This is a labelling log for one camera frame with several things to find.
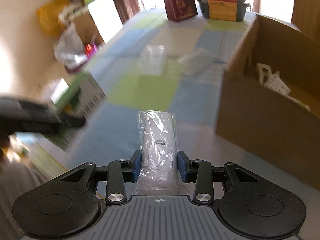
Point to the brown wooden door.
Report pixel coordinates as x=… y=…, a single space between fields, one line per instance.
x=306 y=17

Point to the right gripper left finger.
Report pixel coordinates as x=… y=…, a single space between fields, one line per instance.
x=120 y=172

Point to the orange label food bowl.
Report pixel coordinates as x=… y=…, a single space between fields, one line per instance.
x=225 y=11

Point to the green white spray box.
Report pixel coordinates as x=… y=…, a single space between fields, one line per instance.
x=82 y=97

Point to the cream plastic hair clip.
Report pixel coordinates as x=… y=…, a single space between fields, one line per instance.
x=264 y=72

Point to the cardboard boxes on floor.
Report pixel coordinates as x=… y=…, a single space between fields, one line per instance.
x=87 y=30

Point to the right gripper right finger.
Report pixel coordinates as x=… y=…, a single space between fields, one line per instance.
x=198 y=172

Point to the white parrot ointment box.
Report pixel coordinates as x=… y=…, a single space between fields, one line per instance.
x=277 y=85

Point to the brown cardboard box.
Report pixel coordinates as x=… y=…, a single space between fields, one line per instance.
x=281 y=129

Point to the purple box on floor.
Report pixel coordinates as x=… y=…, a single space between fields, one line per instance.
x=75 y=62

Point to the dark red gift box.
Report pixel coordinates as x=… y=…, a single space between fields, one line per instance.
x=179 y=10

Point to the clear plastic lidded box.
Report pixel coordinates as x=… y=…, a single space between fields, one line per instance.
x=152 y=60

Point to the long plastic item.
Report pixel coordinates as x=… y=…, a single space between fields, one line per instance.
x=158 y=144

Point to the checked plastic tablecloth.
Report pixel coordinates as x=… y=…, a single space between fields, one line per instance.
x=112 y=132

